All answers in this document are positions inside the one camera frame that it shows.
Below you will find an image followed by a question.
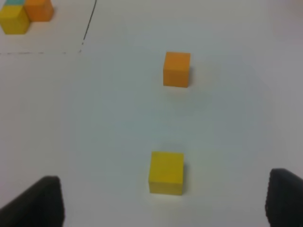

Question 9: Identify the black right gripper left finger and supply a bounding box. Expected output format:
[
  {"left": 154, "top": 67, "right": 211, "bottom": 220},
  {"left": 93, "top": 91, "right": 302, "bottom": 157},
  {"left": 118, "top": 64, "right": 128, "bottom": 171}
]
[{"left": 0, "top": 176, "right": 64, "bottom": 227}]

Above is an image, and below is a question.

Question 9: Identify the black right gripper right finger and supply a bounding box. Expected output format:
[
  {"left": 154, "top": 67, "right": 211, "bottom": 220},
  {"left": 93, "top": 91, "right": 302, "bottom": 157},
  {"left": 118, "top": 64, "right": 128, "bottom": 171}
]
[{"left": 265, "top": 168, "right": 303, "bottom": 227}]

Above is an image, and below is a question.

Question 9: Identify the template yellow cube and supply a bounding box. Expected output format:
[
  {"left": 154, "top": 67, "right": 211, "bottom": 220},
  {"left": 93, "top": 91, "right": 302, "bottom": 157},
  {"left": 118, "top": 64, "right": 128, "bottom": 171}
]
[{"left": 0, "top": 5, "right": 30, "bottom": 35}]

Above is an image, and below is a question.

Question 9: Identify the template orange cube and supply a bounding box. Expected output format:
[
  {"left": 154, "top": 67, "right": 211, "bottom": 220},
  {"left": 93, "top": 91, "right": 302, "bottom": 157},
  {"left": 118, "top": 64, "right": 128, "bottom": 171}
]
[{"left": 24, "top": 0, "right": 54, "bottom": 22}]

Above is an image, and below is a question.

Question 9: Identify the template teal cube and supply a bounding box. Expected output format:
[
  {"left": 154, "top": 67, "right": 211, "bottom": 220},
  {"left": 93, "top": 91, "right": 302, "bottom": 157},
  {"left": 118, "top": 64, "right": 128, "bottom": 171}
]
[{"left": 4, "top": 0, "right": 25, "bottom": 6}]

